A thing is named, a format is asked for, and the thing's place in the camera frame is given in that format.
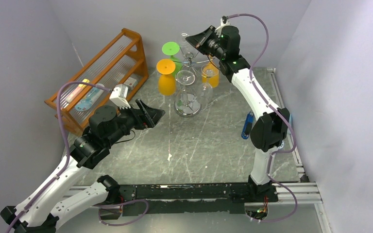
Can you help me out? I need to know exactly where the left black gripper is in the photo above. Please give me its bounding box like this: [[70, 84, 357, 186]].
[[106, 99, 165, 147]]

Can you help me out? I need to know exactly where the clear wine glass front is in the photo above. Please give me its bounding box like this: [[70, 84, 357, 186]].
[[177, 32, 195, 63]]

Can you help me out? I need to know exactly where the green plastic goblet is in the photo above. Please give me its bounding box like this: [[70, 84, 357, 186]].
[[162, 41, 183, 78]]

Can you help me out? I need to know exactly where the orange goblet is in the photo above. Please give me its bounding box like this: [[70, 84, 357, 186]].
[[201, 62, 220, 88], [156, 59, 176, 96]]

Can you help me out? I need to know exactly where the clear wine glass handled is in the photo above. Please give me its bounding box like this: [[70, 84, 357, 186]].
[[197, 82, 214, 106]]

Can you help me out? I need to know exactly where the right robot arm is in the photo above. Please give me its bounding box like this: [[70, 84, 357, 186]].
[[186, 26, 290, 201]]

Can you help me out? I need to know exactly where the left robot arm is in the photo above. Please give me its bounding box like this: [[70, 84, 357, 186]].
[[0, 99, 165, 233]]

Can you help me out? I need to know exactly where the orange wooden shelf rack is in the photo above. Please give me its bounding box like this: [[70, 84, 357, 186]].
[[44, 28, 150, 136]]

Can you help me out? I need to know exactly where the small white red box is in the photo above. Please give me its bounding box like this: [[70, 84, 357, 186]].
[[124, 77, 138, 90]]

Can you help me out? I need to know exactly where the yellow pink highlighter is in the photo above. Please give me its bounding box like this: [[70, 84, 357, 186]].
[[65, 83, 86, 104]]

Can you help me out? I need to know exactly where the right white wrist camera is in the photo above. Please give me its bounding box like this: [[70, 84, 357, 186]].
[[215, 16, 230, 36]]

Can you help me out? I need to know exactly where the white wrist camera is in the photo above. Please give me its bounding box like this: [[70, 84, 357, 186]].
[[215, 16, 230, 36], [109, 83, 131, 109]]

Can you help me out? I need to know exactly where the silver wire glass rack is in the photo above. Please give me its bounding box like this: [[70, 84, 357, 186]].
[[156, 41, 217, 118]]

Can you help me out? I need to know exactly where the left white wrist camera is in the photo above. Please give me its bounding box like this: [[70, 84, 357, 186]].
[[109, 83, 131, 109]]

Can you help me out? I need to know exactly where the black base frame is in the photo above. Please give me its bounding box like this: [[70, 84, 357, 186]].
[[98, 181, 280, 218]]

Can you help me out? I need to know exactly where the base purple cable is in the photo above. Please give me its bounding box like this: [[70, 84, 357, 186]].
[[93, 199, 150, 227]]

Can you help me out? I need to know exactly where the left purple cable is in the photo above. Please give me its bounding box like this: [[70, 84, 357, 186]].
[[4, 81, 113, 233]]

